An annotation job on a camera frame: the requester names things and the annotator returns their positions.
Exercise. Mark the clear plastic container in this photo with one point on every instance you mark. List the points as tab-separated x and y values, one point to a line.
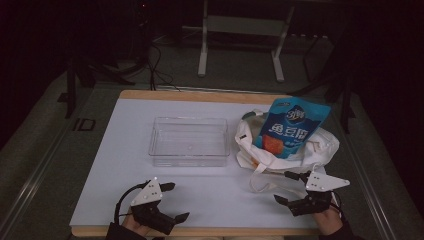
189	143

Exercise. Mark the person's right hand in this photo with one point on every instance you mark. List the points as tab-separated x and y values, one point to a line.
328	221

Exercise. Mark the white metal stand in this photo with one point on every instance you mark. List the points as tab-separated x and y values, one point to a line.
240	26

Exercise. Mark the white cloth tote bag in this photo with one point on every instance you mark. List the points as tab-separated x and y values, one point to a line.
320	146

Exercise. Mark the black tripod stand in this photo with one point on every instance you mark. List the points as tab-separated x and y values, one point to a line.
70	90
346	100

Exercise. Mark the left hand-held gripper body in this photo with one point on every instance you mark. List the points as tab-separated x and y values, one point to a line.
146	205

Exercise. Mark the person's left hand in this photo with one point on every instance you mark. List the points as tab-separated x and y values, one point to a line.
133	225

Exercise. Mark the blue snack packet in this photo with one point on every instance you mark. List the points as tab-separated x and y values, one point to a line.
290	123

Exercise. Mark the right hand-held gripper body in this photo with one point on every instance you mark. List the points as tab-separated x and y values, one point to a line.
320	182

